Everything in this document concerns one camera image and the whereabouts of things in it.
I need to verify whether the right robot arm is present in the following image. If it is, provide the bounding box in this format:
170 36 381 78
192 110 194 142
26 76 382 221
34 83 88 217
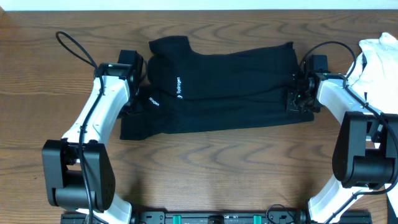
287 70 397 223

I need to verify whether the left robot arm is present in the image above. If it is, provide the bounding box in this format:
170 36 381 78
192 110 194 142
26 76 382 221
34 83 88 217
42 63 143 223

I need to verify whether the white shirt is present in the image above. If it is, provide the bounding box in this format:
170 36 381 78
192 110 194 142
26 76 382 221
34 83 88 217
345 32 398 215

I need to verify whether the black polo shirt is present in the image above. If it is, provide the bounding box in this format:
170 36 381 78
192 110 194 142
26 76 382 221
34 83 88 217
120 36 314 141

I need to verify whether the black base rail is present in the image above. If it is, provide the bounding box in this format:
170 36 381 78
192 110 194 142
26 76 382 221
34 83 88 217
60 205 373 224

